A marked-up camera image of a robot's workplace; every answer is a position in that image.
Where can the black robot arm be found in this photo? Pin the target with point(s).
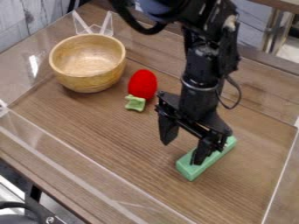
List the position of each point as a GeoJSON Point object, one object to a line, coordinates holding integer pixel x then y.
{"type": "Point", "coordinates": [209, 28]}

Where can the wooden brown bowl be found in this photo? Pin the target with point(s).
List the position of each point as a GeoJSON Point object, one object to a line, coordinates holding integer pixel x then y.
{"type": "Point", "coordinates": [88, 62]}

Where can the clear acrylic front barrier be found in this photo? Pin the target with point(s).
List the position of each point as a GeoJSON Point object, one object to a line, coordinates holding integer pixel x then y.
{"type": "Point", "coordinates": [98, 196]}

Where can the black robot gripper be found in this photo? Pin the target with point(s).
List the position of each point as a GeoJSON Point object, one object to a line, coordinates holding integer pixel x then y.
{"type": "Point", "coordinates": [195, 116]}

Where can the black table frame leg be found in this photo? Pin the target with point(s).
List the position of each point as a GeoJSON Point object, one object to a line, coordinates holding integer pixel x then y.
{"type": "Point", "coordinates": [20, 206]}

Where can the green rectangular block stick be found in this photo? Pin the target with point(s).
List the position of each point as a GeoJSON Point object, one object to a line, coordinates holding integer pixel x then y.
{"type": "Point", "coordinates": [191, 171]}

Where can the red plush strawberry toy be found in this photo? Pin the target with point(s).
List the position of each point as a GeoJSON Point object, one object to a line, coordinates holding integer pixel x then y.
{"type": "Point", "coordinates": [140, 88]}

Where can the metal table leg background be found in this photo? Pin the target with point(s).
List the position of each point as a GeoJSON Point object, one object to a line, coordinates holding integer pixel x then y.
{"type": "Point", "coordinates": [276, 30]}

